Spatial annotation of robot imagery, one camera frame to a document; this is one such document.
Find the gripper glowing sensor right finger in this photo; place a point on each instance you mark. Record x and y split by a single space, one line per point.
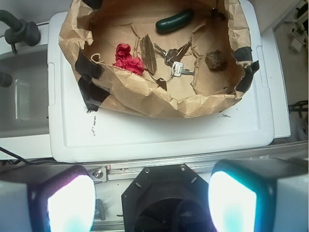
260 195

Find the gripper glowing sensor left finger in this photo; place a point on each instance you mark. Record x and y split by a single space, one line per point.
46 198

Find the green plastic pickle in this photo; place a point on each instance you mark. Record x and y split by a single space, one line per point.
175 22

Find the white plastic bin lid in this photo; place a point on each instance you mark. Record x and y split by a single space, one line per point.
77 135

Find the white sink basin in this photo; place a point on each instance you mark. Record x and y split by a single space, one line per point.
24 104

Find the brown rock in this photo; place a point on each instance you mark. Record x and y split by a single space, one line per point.
216 60

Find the red crumpled paper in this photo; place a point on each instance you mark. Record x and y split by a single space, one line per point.
124 60

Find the crumpled brown paper bag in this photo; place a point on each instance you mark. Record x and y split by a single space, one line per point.
93 29

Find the silver key bunch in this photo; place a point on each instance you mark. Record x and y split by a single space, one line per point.
173 58

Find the grey faucet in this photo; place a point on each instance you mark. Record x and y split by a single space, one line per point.
19 31

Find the brown wood bark piece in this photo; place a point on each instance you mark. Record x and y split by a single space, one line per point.
148 54

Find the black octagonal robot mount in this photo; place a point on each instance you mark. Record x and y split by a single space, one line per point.
170 198

